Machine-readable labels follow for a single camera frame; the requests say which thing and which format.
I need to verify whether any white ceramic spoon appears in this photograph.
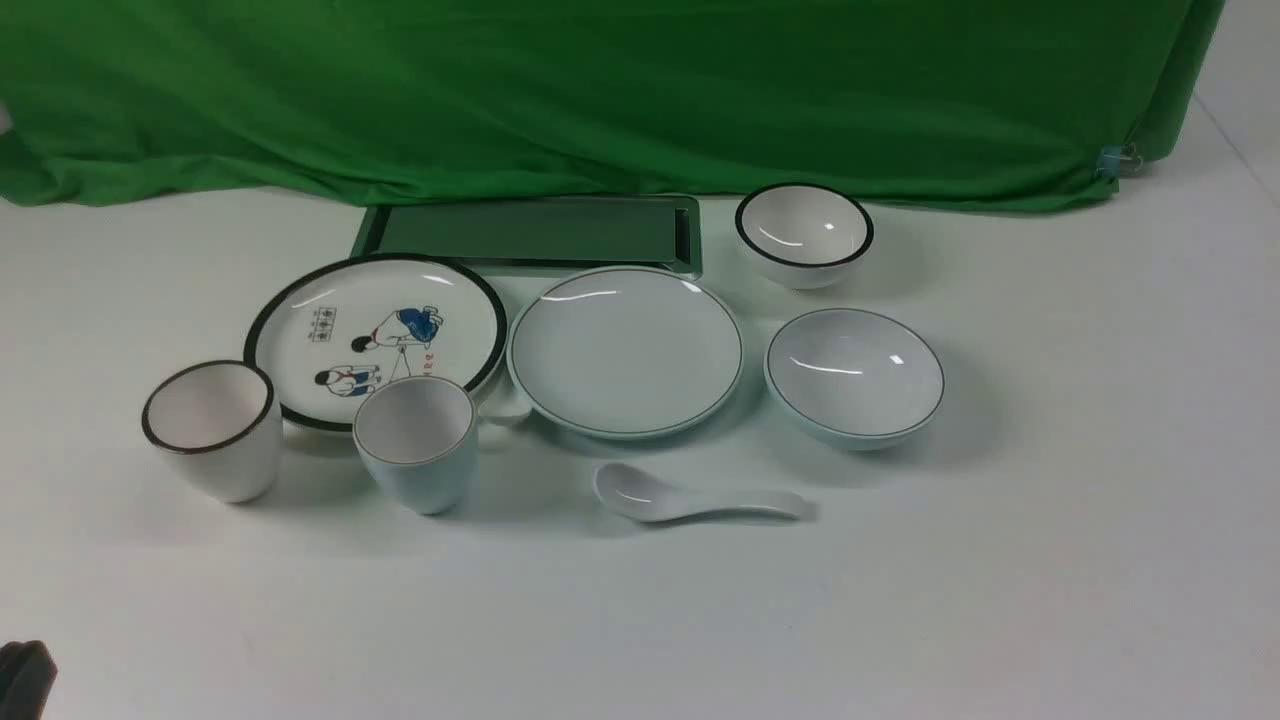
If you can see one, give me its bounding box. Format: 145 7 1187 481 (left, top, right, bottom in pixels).
591 462 815 524
477 386 532 429

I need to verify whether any black object at corner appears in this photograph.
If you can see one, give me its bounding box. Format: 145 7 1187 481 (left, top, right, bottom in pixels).
1 641 58 720

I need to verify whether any pale blue bowl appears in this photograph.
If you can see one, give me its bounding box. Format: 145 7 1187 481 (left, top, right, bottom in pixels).
762 307 946 452

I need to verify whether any pale blue cup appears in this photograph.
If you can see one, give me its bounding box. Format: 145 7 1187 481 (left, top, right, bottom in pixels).
352 375 480 516

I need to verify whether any green rectangular tray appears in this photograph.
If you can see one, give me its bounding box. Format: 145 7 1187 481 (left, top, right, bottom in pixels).
349 195 703 278

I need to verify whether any green backdrop cloth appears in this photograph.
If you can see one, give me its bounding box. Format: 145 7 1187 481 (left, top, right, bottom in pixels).
1 1 1224 213

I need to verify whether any white cup dark rim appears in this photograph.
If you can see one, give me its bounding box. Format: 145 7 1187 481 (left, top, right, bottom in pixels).
140 359 283 503

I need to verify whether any pale blue plate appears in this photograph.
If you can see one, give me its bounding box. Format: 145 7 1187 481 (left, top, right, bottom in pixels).
506 266 746 441

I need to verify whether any blue binder clip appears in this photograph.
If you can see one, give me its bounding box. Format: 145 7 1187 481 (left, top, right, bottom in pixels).
1094 143 1146 181

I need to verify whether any white plate with cartoon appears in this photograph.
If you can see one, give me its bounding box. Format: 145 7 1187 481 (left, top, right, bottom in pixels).
242 252 509 436

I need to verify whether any small black-rimmed white bowl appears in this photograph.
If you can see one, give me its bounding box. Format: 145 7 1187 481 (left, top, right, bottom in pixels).
733 183 876 290

